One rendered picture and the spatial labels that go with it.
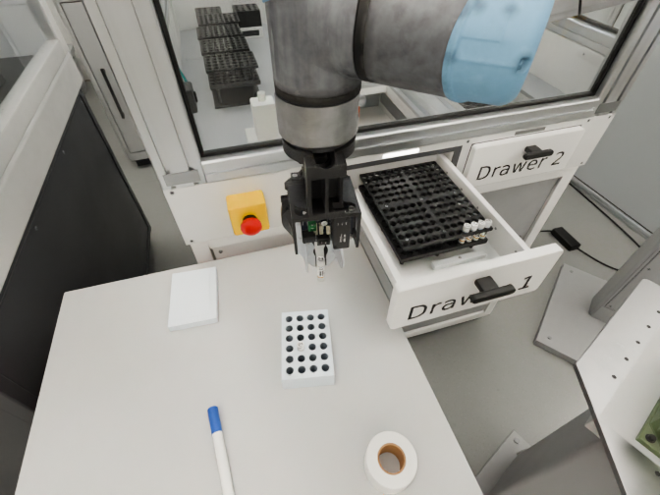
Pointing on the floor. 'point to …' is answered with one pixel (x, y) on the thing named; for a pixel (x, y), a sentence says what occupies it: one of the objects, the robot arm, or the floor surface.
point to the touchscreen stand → (591, 302)
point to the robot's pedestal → (578, 443)
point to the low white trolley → (233, 390)
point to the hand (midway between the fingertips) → (319, 254)
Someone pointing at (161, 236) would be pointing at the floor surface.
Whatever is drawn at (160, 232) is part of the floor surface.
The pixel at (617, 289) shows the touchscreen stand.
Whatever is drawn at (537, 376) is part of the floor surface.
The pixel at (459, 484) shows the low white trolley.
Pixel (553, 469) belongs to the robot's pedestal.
